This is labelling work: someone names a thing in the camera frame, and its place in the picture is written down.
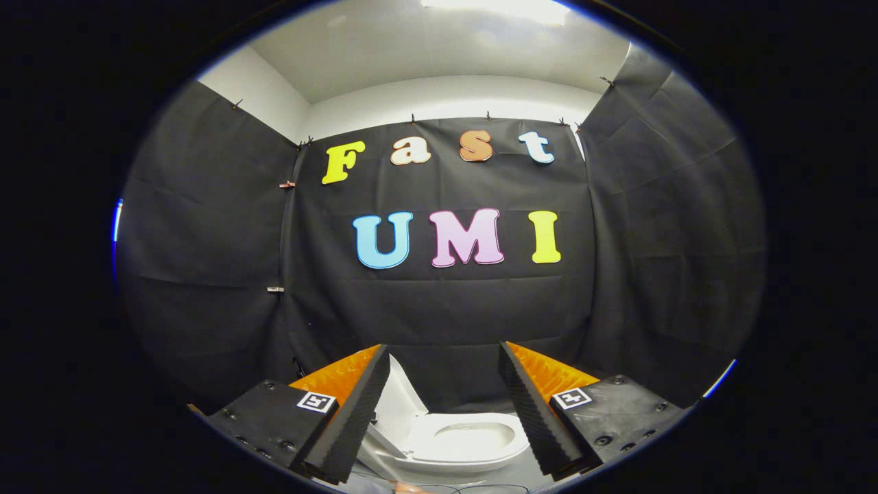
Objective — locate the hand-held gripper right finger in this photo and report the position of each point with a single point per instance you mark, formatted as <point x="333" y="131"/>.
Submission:
<point x="535" y="425"/>

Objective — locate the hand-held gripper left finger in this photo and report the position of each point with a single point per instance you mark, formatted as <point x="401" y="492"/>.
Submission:
<point x="353" y="425"/>

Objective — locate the white toilet lid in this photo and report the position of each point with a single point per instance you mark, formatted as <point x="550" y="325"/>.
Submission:
<point x="401" y="412"/>

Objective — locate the white toilet seat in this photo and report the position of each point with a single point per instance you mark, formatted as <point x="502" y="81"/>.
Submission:
<point x="480" y="460"/>

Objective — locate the black backdrop cloth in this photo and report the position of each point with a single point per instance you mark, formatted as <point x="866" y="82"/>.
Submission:
<point x="439" y="309"/>

